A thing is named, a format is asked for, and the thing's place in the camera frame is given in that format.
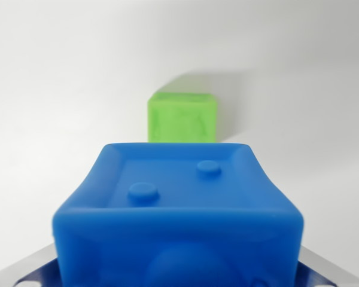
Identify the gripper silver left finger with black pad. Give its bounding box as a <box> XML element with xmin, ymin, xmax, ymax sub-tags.
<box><xmin>0</xmin><ymin>242</ymin><xmax>59</xmax><ymax>287</ymax></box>

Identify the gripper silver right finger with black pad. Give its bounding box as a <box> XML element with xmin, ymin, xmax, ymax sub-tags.
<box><xmin>297</xmin><ymin>245</ymin><xmax>359</xmax><ymax>287</ymax></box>

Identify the green soft cube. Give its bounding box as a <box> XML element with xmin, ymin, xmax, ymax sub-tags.
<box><xmin>147</xmin><ymin>92</ymin><xmax>219</xmax><ymax>144</ymax></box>

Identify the blue soft cube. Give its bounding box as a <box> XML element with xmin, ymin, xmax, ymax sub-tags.
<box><xmin>51</xmin><ymin>142</ymin><xmax>305</xmax><ymax>287</ymax></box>

